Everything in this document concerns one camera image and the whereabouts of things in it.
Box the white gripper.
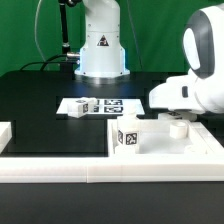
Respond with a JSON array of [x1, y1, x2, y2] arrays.
[[149, 75, 200, 112]]

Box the white square tabletop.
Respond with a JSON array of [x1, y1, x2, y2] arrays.
[[107, 119, 224, 158]]

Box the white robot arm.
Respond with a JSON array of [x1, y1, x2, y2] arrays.
[[75, 0, 224, 114]]

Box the white paper with tags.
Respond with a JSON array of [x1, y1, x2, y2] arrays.
[[57, 97, 145, 115]]

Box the white U-shaped obstacle fence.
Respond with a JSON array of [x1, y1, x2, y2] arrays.
[[0, 122, 224, 183]]

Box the black camera pole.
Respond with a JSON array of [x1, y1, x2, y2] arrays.
[[58, 0, 82, 72]]

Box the black cables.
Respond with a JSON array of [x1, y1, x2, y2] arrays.
[[19, 53, 81, 72]]

